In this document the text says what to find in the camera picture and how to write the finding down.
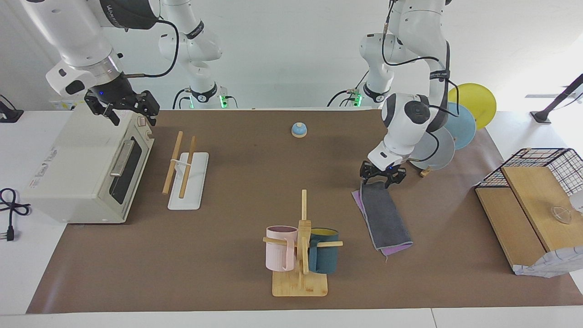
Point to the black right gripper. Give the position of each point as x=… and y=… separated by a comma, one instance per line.
x=114, y=93

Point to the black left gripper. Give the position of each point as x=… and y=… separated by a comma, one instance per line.
x=381, y=169

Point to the purple and grey towel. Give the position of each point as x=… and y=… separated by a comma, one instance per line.
x=387, y=218

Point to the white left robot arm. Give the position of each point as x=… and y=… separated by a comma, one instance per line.
x=405, y=118

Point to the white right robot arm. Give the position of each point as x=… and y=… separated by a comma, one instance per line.
x=77, y=32

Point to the wooden plate rack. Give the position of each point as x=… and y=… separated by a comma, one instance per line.
x=426, y=172

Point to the white towel rack wooden bars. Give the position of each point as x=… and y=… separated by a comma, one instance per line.
x=191, y=191

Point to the grey plate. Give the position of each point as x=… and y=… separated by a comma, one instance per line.
x=437, y=152

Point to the white box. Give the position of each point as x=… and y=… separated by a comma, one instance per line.
x=61, y=105

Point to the beige toaster oven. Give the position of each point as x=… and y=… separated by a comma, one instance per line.
x=77, y=168

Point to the light blue plate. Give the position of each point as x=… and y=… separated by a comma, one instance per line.
x=462, y=127

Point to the dark teal mug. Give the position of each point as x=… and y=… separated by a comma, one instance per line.
x=325, y=259

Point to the yellow plate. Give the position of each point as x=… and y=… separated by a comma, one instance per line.
x=478, y=102

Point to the pink mug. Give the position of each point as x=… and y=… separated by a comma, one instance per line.
x=278, y=255

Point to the wooden mug tree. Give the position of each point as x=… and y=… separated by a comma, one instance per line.
x=300, y=284

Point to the wooden shelf unit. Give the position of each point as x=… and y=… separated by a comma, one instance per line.
x=514, y=223

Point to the brown table mat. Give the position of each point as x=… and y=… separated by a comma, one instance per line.
x=227, y=205

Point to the clear glass piece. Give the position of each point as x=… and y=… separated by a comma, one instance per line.
x=561, y=215

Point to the white round object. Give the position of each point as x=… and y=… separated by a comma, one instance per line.
x=577, y=202

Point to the black clamp mount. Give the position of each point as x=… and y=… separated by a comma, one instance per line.
x=9, y=116

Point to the black camera stand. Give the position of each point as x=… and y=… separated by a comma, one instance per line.
x=542, y=116

